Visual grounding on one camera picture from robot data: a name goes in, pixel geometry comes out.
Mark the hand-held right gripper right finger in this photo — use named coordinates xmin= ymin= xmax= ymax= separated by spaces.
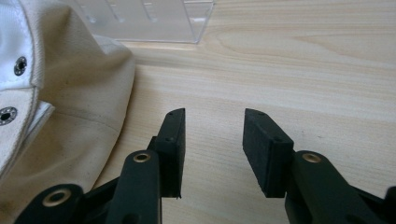
xmin=242 ymin=107 xmax=386 ymax=224

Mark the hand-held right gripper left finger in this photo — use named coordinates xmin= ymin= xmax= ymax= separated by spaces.
xmin=106 ymin=107 xmax=187 ymax=224

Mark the cream baseball cap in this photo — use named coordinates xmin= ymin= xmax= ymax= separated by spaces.
xmin=0 ymin=0 xmax=136 ymax=224

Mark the clear plastic tray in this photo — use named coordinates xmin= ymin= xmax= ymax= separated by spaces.
xmin=62 ymin=0 xmax=215 ymax=45

